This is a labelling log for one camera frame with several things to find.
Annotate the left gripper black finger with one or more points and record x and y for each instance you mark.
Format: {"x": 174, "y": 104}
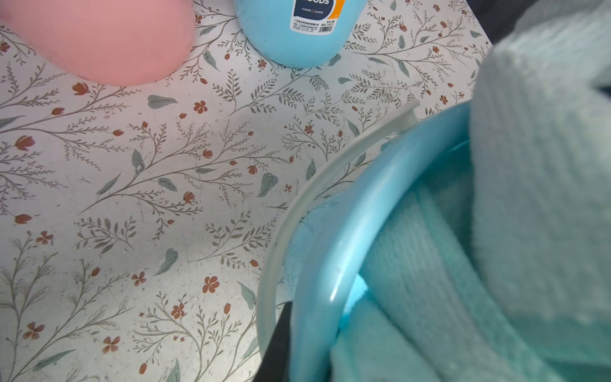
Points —
{"x": 276, "y": 361}

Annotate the teal plastic bucket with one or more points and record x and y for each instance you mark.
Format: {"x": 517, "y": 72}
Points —
{"x": 298, "y": 33}
{"x": 315, "y": 256}

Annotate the mint green microfiber cloth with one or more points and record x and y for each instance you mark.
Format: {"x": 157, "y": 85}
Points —
{"x": 495, "y": 265}

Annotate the pink plastic bucket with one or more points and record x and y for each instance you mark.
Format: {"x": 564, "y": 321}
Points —
{"x": 120, "y": 43}

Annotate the floral patterned table mat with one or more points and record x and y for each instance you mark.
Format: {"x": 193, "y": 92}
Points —
{"x": 135, "y": 220}

